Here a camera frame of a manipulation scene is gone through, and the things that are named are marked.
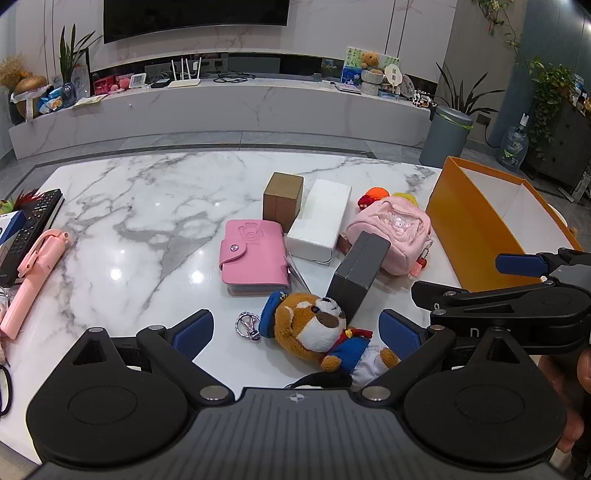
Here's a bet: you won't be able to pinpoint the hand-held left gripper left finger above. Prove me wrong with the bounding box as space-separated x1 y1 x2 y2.
73 309 234 407

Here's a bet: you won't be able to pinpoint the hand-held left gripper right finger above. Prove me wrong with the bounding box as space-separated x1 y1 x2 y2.
353 309 539 405

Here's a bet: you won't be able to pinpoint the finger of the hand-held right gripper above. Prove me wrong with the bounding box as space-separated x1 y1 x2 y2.
495 247 591 283
410 280 552 315

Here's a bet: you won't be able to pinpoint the orange box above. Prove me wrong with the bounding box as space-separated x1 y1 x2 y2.
425 156 584 293

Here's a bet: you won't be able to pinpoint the printed card box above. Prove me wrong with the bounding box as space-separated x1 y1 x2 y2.
325 231 391 325

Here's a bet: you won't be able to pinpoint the pink wallet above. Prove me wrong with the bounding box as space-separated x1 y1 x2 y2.
218 219 292 296

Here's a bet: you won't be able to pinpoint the plush bear keychain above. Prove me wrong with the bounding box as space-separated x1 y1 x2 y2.
235 291 400 389

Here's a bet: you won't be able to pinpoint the brown cardboard box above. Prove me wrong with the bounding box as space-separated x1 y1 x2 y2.
263 172 305 222

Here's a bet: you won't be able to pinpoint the person's right hand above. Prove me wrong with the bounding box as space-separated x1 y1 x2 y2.
538 346 591 454

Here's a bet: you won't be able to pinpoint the white round seat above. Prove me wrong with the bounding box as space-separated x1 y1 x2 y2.
547 203 574 232

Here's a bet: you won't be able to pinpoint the clear water bottle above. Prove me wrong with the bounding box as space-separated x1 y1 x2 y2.
498 124 530 173

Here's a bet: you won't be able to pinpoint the orange crochet toy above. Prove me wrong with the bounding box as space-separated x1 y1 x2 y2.
359 186 393 209

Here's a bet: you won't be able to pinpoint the grey cabinet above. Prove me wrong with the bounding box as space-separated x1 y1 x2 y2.
526 99 591 191

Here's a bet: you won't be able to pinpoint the grey trash bin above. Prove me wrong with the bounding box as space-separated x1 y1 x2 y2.
419 105 474 168

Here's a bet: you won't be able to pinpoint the pink selfie stick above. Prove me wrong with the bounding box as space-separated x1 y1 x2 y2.
0 229 73 340

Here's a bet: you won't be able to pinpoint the ivy plant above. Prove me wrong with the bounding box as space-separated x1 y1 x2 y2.
526 58 579 158

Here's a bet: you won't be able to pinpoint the long-leaf potted plant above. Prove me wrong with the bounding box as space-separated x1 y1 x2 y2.
434 62 507 121

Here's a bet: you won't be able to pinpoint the black remote control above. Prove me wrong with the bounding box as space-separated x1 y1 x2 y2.
0 188 65 288

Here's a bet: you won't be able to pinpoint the blue white box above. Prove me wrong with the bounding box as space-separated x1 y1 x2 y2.
0 210 27 267

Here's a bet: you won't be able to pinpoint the red green decoration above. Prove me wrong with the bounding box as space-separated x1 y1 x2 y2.
0 189 43 214

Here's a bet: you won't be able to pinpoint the white marble television console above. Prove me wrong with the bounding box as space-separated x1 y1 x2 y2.
8 76 433 160

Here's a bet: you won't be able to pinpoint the hanging vine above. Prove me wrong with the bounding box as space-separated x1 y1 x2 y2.
475 0 523 52

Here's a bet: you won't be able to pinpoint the green picture card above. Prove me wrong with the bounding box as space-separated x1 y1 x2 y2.
341 46 402 89

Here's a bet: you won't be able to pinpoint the white router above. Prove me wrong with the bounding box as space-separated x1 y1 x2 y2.
167 56 204 89

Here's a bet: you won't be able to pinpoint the paper sheets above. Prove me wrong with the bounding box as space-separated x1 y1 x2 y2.
69 95 110 110

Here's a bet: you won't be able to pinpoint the pink plush toys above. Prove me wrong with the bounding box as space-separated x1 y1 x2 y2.
94 75 133 96

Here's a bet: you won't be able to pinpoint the blue snack packets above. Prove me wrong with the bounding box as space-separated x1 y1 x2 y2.
37 88 70 114

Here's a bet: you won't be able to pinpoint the dried flowers in golden vase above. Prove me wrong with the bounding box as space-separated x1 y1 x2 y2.
0 54 49 125

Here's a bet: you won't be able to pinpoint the tall green potted plant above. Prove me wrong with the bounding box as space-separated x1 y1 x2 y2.
58 23 103 100

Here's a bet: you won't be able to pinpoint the black television screen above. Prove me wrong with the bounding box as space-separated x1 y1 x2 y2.
102 0 291 45

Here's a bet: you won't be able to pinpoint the black cable loop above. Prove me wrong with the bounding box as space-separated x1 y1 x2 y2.
0 364 15 417

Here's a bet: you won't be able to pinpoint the black cables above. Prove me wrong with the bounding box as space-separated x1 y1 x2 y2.
213 71 257 85

